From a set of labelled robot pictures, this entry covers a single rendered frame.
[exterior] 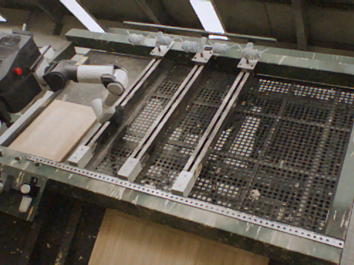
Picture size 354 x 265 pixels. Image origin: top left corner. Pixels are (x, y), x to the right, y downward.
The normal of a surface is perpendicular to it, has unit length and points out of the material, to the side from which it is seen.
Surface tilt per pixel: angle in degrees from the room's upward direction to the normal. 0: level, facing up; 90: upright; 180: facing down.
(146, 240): 90
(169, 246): 90
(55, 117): 58
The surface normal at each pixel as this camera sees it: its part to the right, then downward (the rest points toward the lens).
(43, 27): -0.32, -0.28
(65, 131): -0.13, -0.74
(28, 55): 0.90, 0.20
